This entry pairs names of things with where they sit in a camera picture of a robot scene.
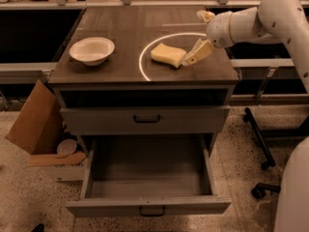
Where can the grey upper drawer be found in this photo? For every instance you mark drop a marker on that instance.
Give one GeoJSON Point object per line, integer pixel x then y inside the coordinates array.
{"type": "Point", "coordinates": [111, 121]}

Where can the white bowl on counter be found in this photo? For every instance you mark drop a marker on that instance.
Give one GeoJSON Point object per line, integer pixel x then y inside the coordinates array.
{"type": "Point", "coordinates": [92, 51]}

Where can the grey drawer cabinet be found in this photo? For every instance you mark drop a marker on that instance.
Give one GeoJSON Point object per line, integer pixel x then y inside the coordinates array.
{"type": "Point", "coordinates": [129, 77]}

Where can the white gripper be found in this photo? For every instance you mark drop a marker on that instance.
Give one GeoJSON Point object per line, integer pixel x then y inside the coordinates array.
{"type": "Point", "coordinates": [218, 29]}

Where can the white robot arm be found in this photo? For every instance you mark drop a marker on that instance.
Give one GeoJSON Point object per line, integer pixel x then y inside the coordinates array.
{"type": "Point", "coordinates": [275, 21]}

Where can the black drawer handle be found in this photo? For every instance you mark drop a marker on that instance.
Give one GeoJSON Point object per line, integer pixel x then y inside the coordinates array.
{"type": "Point", "coordinates": [146, 119]}
{"type": "Point", "coordinates": [152, 212]}

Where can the black office chair base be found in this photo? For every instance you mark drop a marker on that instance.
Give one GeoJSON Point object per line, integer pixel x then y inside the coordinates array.
{"type": "Point", "coordinates": [261, 189]}

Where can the yellow sponge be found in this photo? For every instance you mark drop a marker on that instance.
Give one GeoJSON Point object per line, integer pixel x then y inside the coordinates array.
{"type": "Point", "coordinates": [168, 55]}

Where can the black upper drawer handle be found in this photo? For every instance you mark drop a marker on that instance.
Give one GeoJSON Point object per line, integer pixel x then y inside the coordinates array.
{"type": "Point", "coordinates": [146, 119]}

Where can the black middle drawer handle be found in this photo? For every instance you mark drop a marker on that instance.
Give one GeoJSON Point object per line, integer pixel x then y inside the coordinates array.
{"type": "Point", "coordinates": [152, 212]}

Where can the black rolling stand leg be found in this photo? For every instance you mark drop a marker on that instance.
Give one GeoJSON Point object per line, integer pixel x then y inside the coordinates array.
{"type": "Point", "coordinates": [249, 118]}

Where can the brown cardboard box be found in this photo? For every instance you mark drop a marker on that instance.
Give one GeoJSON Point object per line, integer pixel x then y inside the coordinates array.
{"type": "Point", "coordinates": [39, 129]}

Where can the open grey middle drawer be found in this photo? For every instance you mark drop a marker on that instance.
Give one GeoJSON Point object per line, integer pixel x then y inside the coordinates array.
{"type": "Point", "coordinates": [126, 172]}

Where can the small bowl in box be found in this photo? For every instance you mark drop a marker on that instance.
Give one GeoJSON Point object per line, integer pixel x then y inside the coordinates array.
{"type": "Point", "coordinates": [67, 147]}

